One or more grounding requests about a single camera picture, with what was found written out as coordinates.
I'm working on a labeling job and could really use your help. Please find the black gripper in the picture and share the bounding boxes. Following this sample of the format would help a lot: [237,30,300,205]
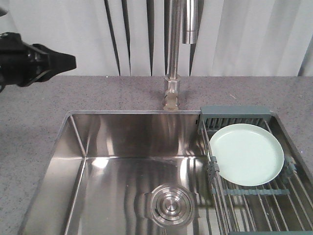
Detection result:
[0,32,76,91]

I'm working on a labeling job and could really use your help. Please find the light green round plate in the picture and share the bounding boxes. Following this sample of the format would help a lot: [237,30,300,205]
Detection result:
[209,123,284,187]

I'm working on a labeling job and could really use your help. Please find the white pleated curtain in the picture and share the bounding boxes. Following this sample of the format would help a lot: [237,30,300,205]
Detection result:
[0,0,313,76]

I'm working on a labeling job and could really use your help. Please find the stainless steel sink basin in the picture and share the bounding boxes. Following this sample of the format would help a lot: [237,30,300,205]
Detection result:
[19,111,220,235]

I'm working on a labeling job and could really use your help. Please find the steel kitchen faucet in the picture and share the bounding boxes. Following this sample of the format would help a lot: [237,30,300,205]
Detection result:
[163,0,199,112]

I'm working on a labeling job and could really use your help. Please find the round steel sink drain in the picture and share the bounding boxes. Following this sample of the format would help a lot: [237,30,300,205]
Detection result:
[144,184,198,228]

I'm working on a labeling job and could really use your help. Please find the green wire dish rack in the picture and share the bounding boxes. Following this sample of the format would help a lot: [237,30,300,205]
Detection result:
[198,106,313,235]

